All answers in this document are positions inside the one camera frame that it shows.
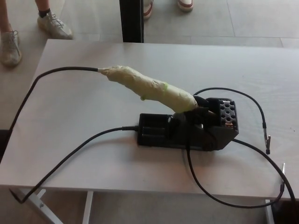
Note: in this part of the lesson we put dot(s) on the white metal table leg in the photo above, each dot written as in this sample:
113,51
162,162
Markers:
269,212
87,207

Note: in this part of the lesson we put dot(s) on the black soldering iron stand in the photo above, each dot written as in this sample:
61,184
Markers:
210,137

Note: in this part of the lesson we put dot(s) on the bare leg with black sock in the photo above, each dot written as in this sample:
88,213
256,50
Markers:
43,8

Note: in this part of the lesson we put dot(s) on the black vertical post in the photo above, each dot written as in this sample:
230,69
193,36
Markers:
132,21

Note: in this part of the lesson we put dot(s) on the grey knit sneaker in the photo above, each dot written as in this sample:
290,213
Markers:
10,49
54,25

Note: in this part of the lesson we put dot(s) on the white diagonal table brace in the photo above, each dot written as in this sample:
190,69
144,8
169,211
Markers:
32,201

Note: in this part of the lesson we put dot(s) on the bare person leg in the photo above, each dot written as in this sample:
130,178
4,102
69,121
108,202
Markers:
4,16

